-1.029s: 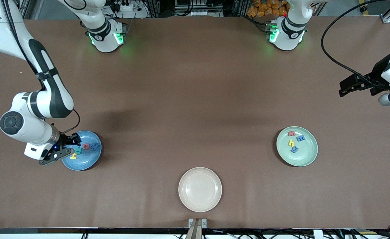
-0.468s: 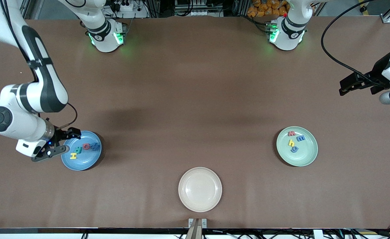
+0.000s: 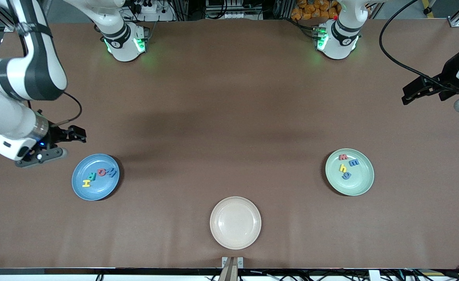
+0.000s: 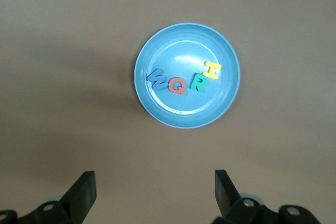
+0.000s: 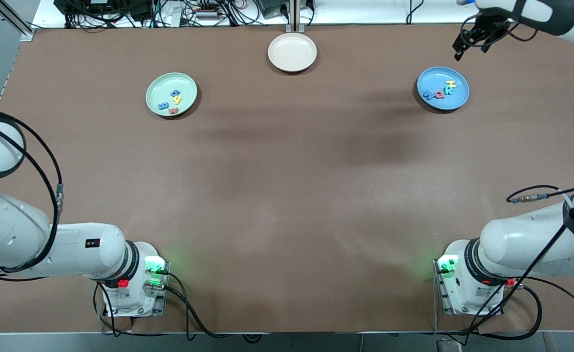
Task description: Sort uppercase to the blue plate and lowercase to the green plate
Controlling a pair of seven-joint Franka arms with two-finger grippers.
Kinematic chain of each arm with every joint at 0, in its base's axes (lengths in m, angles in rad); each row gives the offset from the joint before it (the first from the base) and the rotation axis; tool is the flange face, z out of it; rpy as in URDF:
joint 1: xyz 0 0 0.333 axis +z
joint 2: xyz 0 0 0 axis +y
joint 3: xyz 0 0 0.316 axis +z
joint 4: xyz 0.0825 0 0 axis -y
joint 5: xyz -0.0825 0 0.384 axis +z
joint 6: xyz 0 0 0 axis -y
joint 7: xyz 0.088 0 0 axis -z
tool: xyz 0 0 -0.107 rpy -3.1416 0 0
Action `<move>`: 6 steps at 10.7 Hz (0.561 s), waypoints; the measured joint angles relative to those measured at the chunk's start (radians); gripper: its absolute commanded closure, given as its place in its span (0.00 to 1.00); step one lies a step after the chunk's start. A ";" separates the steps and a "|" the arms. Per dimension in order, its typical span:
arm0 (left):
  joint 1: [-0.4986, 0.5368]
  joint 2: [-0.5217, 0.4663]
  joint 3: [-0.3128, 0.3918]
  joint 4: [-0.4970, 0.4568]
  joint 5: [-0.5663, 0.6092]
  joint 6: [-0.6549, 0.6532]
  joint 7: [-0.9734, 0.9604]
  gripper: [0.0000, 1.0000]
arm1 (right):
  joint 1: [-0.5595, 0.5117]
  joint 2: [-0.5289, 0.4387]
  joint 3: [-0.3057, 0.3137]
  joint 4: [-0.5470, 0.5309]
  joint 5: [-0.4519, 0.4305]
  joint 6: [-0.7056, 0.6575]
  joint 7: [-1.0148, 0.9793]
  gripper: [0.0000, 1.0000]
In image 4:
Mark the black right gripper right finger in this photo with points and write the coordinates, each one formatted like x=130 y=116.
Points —
x=228 y=203

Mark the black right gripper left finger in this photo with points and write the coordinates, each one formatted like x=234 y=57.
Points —
x=78 y=197

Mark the teal uppercase letter R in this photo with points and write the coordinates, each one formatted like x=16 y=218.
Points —
x=198 y=82

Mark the red uppercase letter Q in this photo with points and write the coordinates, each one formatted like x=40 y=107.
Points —
x=177 y=86

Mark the yellow uppercase letter H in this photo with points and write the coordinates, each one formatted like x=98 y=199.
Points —
x=212 y=70

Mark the blue uppercase letter M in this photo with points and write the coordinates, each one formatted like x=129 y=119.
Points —
x=157 y=78

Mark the blue plate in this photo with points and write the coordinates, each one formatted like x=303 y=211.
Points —
x=189 y=45

